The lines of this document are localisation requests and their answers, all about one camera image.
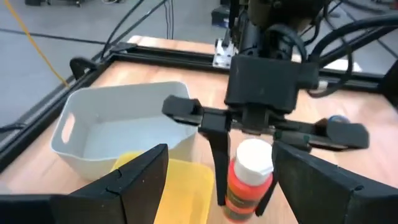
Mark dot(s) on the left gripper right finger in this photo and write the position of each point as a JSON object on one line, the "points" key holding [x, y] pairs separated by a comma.
{"points": [[317, 193]]}

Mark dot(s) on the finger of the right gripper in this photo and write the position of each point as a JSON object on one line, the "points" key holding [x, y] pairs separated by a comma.
{"points": [[219, 149], [292, 140]]}

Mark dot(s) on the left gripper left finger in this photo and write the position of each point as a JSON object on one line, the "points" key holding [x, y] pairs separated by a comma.
{"points": [[130, 193]]}

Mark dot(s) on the red-orange paint bottle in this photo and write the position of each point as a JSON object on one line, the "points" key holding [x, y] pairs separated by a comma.
{"points": [[248, 183]]}

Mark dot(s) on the blue paint bottle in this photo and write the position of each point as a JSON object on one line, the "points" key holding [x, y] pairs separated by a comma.
{"points": [[339, 118]]}

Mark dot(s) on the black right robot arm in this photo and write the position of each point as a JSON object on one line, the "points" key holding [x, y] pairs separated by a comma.
{"points": [[255, 40]]}

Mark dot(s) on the yellow plastic bin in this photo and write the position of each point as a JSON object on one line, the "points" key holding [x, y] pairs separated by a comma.
{"points": [[186, 193]]}

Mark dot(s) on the grey plastic bin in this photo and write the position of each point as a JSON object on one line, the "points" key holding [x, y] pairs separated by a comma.
{"points": [[124, 102]]}

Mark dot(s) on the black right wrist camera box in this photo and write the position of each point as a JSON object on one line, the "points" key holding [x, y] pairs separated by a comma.
{"points": [[261, 84]]}

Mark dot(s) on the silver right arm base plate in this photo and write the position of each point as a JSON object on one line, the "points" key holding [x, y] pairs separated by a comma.
{"points": [[222, 54]]}

